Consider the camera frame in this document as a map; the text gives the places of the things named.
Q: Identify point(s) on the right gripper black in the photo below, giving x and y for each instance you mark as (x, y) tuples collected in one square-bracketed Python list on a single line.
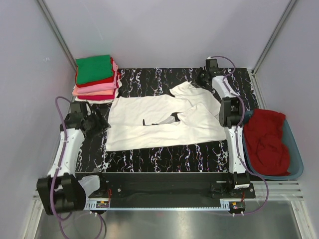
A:
[(197, 82)]

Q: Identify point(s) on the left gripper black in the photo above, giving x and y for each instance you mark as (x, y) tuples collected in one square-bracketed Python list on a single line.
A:
[(101, 124)]

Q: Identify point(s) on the white t shirt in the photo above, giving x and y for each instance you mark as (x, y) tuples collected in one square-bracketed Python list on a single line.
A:
[(188, 115), (118, 85)]

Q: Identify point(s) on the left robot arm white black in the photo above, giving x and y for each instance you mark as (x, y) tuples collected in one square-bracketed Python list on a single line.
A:
[(67, 154)]

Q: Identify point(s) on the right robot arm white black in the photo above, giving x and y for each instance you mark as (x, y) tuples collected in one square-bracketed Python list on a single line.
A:
[(231, 116)]

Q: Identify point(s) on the white folded t shirt bottom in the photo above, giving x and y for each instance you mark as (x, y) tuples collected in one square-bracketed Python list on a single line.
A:
[(118, 85)]

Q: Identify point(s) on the magenta folded t shirt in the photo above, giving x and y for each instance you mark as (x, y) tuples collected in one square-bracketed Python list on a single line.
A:
[(100, 97)]

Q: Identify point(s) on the salmon folded t shirt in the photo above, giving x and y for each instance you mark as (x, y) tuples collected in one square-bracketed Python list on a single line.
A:
[(105, 92)]

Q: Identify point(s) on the pink folded t shirt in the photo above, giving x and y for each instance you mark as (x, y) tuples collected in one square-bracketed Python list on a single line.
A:
[(101, 85)]

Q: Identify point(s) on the red folded t shirt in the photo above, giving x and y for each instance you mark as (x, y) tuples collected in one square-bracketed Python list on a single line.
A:
[(109, 77)]

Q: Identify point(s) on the green folded t shirt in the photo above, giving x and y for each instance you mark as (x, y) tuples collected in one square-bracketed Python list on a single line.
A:
[(94, 68)]

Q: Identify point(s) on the red crumpled t shirt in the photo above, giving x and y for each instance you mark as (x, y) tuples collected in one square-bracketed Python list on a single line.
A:
[(263, 135)]

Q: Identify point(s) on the blue plastic basket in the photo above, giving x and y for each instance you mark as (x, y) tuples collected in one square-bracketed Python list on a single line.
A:
[(296, 167)]

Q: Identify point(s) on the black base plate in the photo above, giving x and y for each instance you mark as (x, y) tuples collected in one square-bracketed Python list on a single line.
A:
[(166, 191)]

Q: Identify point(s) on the aluminium rail frame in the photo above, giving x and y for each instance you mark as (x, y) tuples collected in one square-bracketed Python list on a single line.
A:
[(274, 191)]

